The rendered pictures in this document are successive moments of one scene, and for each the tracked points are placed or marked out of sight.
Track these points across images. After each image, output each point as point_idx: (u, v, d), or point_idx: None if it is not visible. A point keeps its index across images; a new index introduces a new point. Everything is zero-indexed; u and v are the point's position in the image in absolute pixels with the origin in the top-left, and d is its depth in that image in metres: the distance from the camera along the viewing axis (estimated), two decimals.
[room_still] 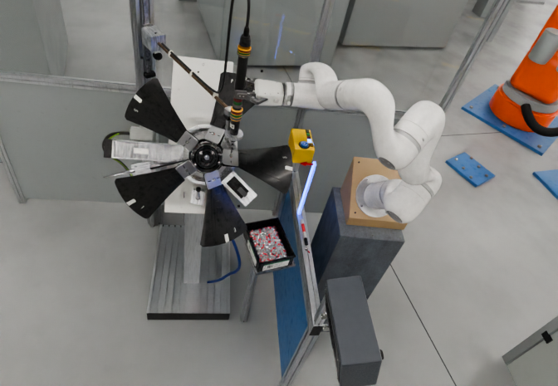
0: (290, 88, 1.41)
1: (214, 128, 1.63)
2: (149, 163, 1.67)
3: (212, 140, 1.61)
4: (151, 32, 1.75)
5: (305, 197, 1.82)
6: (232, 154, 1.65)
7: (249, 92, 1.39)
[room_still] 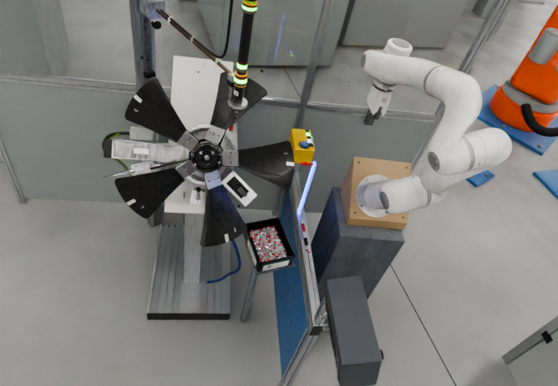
0: (376, 83, 1.42)
1: (214, 128, 1.63)
2: (149, 163, 1.67)
3: (212, 140, 1.61)
4: None
5: (305, 197, 1.82)
6: (232, 155, 1.65)
7: (369, 114, 1.53)
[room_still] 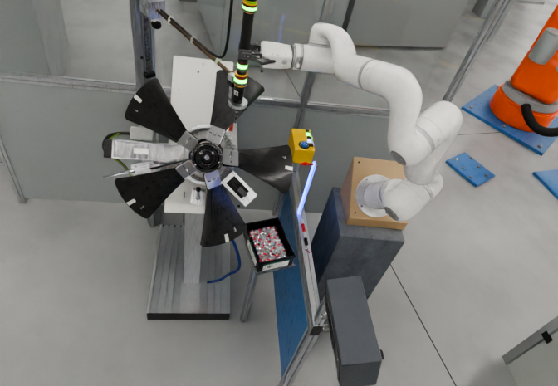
0: (299, 49, 1.31)
1: (236, 155, 1.65)
2: (149, 163, 1.67)
3: (223, 157, 1.62)
4: None
5: (305, 197, 1.82)
6: (215, 179, 1.65)
7: (254, 51, 1.29)
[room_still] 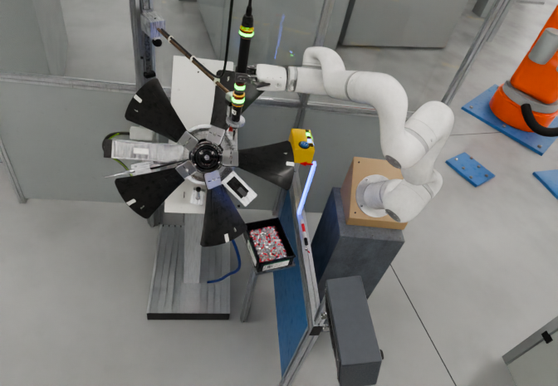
0: (293, 72, 1.36)
1: (236, 155, 1.65)
2: (149, 163, 1.67)
3: (223, 158, 1.63)
4: (150, 17, 1.70)
5: (305, 197, 1.82)
6: (215, 179, 1.65)
7: (250, 75, 1.35)
